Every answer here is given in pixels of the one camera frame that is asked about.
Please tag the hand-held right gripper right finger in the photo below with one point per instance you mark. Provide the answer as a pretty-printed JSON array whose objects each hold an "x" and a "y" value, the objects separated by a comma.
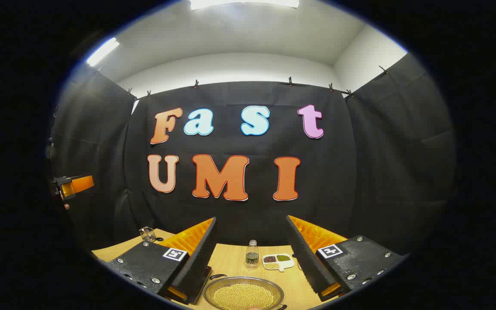
[{"x": 306, "y": 262}]

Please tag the pile of soybeans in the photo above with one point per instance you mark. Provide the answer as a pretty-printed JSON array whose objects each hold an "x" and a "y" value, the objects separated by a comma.
[{"x": 243, "y": 297}]

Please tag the clear plastic water bottle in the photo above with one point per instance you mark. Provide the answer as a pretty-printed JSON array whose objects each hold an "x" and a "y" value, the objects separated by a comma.
[{"x": 252, "y": 257}]

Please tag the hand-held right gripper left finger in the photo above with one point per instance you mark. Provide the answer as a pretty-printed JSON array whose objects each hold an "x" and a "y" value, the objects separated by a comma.
[{"x": 196, "y": 262}]

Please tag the black backdrop cloth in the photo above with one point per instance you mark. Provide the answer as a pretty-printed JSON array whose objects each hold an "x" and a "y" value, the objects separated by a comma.
[{"x": 248, "y": 215}]

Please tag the row of black clips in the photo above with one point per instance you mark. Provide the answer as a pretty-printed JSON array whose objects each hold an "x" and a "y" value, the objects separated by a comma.
[{"x": 290, "y": 81}]

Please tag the white divided dish of beans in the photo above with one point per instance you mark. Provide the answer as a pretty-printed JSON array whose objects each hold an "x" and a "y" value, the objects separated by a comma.
[{"x": 278, "y": 261}]

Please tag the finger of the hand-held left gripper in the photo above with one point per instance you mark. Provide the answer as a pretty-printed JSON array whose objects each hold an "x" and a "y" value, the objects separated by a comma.
[{"x": 82, "y": 184}]

